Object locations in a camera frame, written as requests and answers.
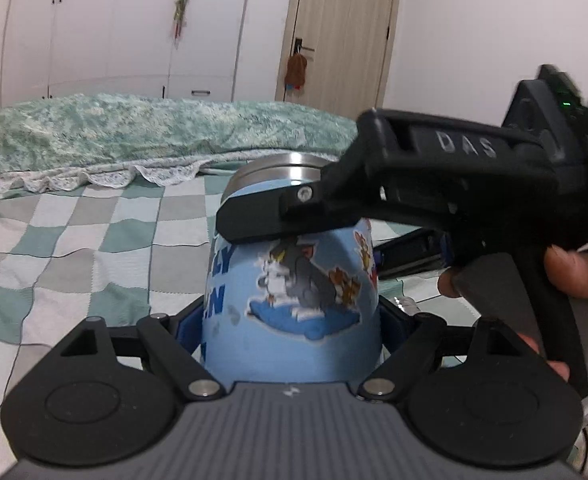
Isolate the blue cartoon cup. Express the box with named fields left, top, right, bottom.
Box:
left=200, top=153, right=383, bottom=385

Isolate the person's right hand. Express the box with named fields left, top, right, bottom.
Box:
left=436, top=244, right=588, bottom=384

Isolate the checkered green bed blanket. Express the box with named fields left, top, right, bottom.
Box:
left=0, top=159, right=481, bottom=480

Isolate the beige wooden door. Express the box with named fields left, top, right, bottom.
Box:
left=276, top=0, right=399, bottom=118

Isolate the white wardrobe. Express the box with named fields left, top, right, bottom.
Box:
left=0, top=0, right=276, bottom=104

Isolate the green hanging ornament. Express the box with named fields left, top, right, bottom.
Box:
left=174, top=0, right=189, bottom=42

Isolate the green floral quilt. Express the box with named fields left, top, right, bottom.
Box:
left=0, top=93, right=357, bottom=194

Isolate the brown plush on door handle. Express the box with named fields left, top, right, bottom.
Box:
left=284, top=52, right=307, bottom=91

